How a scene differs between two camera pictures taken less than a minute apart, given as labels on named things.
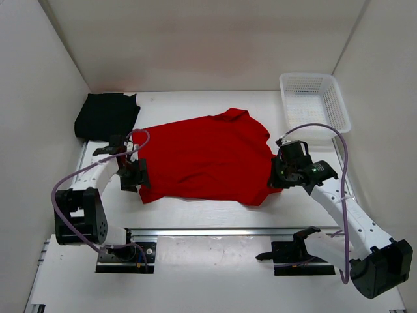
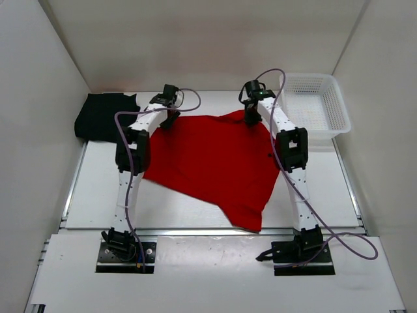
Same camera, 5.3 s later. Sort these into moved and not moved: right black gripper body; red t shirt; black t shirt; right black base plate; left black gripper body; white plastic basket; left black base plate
Moved: red t shirt; left black gripper body; right black gripper body
Not moved: black t shirt; left black base plate; right black base plate; white plastic basket
